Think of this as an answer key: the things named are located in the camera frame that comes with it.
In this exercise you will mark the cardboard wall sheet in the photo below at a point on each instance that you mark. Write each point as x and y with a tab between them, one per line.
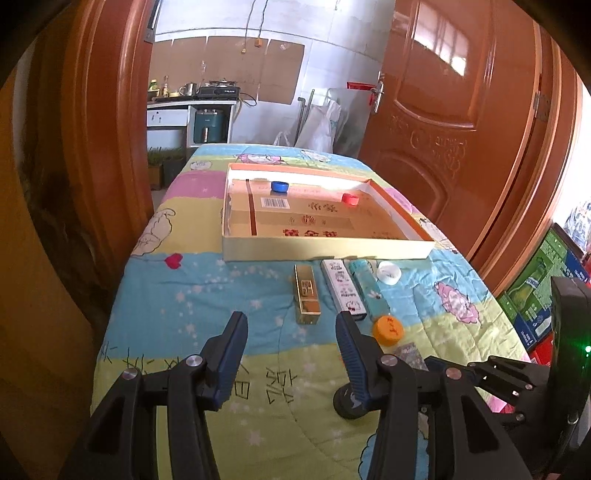
277	69

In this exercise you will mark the teal rectangular box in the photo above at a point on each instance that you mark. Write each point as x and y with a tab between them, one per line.
370	288

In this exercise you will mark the white cartoon cat box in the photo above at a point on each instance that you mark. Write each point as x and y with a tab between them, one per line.
342	288

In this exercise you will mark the green air fryer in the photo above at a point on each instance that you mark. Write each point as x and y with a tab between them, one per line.
208	122

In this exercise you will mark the red bottle cap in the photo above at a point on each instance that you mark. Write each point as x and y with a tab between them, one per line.
349	199

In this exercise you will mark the red paper strip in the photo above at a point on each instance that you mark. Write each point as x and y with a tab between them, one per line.
360	86

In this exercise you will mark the gold rectangular box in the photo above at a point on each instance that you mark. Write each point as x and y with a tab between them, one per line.
306	295

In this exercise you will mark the glass bottle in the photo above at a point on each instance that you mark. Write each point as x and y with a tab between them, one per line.
165	86

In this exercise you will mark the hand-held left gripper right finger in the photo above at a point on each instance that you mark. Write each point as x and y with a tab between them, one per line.
351	364

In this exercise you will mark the crate of green plants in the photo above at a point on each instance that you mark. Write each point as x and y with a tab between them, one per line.
161	161

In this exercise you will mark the large white plastic bag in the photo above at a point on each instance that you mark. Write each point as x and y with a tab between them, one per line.
318	122

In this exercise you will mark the brown wooden door frame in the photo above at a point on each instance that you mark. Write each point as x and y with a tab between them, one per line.
111	138

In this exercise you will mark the small white plastic bag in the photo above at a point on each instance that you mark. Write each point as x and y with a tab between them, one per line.
284	138

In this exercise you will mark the white kitchen cabinet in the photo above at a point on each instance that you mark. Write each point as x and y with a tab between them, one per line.
166	117

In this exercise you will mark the blue bottle cap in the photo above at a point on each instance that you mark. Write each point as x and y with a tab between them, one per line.
280	186

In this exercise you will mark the black gas stove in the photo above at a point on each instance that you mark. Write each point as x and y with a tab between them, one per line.
217	90

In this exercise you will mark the green carton box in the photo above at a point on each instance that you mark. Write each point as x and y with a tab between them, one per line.
540	281

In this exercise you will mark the shallow cardboard tray box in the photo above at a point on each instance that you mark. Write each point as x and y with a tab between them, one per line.
323	217

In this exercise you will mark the metal cup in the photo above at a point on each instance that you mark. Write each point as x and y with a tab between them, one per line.
190	88

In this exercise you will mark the orange cap with red marks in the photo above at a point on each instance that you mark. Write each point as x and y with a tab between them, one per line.
388	331

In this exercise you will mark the clear plastic piece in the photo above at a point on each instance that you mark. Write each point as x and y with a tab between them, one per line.
411	356

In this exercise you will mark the brown wooden door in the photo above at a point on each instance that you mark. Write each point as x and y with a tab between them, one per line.
438	115

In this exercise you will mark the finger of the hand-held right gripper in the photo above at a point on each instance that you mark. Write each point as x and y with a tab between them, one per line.
512	378
515	417

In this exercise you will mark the black bottle cap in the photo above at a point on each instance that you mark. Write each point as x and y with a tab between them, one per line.
344	407

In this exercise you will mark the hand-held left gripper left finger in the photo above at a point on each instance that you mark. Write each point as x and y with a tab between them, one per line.
231	355

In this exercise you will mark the printed cartoon blanket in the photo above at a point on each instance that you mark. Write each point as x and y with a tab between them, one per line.
207	286

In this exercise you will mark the white bottle cap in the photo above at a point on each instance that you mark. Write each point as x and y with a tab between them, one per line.
388	272

